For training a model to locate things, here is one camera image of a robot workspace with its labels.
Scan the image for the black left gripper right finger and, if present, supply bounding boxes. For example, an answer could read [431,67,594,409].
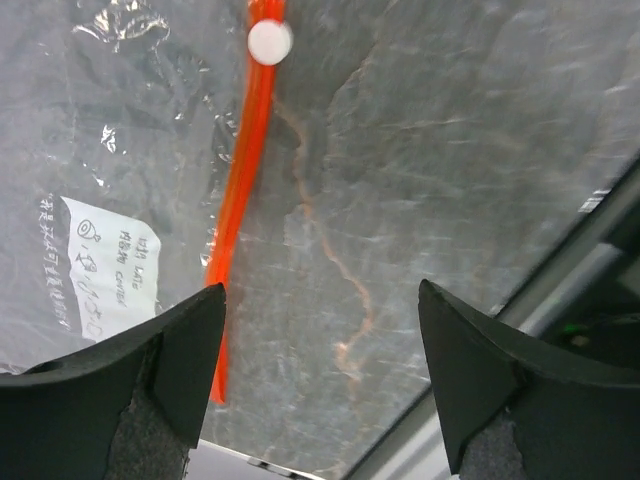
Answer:
[418,281,639,479]

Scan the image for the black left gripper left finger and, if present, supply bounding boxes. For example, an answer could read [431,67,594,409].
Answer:
[1,284,226,479]

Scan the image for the clear zip bag orange zipper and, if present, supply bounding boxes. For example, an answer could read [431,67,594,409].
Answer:
[1,1,285,377]

